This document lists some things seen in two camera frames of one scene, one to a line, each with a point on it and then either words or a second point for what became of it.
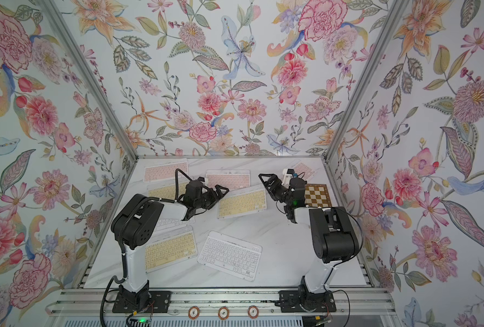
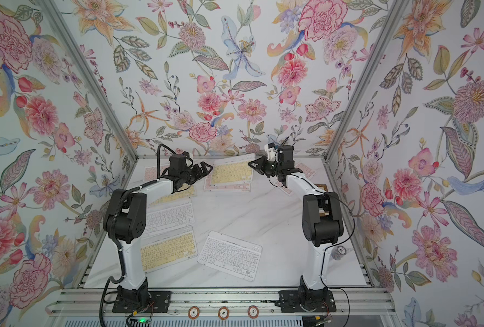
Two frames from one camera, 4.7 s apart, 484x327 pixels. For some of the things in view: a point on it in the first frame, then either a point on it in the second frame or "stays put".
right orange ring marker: x=253 y=311 stays put
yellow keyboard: x=242 y=201 → x=234 y=171
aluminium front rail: x=221 y=303 stays put
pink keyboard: x=300 y=167 stays put
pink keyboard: x=157 y=172 stays put
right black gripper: x=275 y=180 → x=263 y=163
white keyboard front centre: x=230 y=255 stays put
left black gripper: x=220 y=195 → x=198 y=174
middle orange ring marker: x=223 y=313 stays put
